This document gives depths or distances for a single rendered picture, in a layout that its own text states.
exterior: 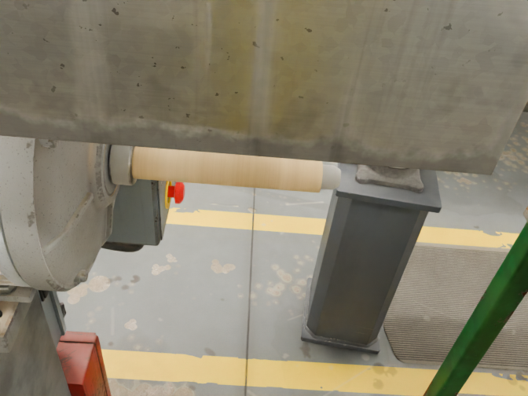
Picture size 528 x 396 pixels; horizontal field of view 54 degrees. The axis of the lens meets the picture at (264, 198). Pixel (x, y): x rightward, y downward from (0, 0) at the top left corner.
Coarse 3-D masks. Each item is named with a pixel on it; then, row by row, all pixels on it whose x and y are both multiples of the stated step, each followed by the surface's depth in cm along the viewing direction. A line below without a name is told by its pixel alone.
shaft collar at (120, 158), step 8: (112, 152) 48; (120, 152) 48; (128, 152) 48; (112, 160) 48; (120, 160) 48; (128, 160) 48; (112, 168) 48; (120, 168) 48; (128, 168) 48; (112, 176) 48; (120, 176) 48; (128, 176) 48; (120, 184) 50; (128, 184) 49
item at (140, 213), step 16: (128, 192) 78; (144, 192) 78; (160, 192) 80; (128, 208) 80; (144, 208) 80; (160, 208) 82; (112, 224) 82; (128, 224) 82; (144, 224) 82; (160, 224) 84; (112, 240) 85; (128, 240) 85; (144, 240) 85
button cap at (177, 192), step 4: (176, 184) 87; (180, 184) 87; (168, 188) 88; (172, 188) 88; (176, 188) 87; (180, 188) 87; (184, 188) 88; (168, 192) 87; (172, 192) 87; (176, 192) 86; (180, 192) 87; (184, 192) 89; (168, 196) 88; (172, 196) 88; (176, 196) 87; (180, 196) 87; (184, 196) 89; (176, 200) 87; (180, 200) 87
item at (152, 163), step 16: (144, 160) 48; (160, 160) 49; (176, 160) 49; (192, 160) 49; (208, 160) 49; (224, 160) 49; (240, 160) 49; (256, 160) 49; (272, 160) 49; (288, 160) 50; (304, 160) 50; (144, 176) 49; (160, 176) 49; (176, 176) 49; (192, 176) 49; (208, 176) 49; (224, 176) 49; (240, 176) 49; (256, 176) 49; (272, 176) 49; (288, 176) 49; (304, 176) 49; (320, 176) 49
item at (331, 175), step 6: (324, 168) 50; (330, 168) 50; (336, 168) 50; (324, 174) 50; (330, 174) 50; (336, 174) 50; (324, 180) 50; (330, 180) 50; (336, 180) 50; (324, 186) 50; (330, 186) 50; (336, 186) 50
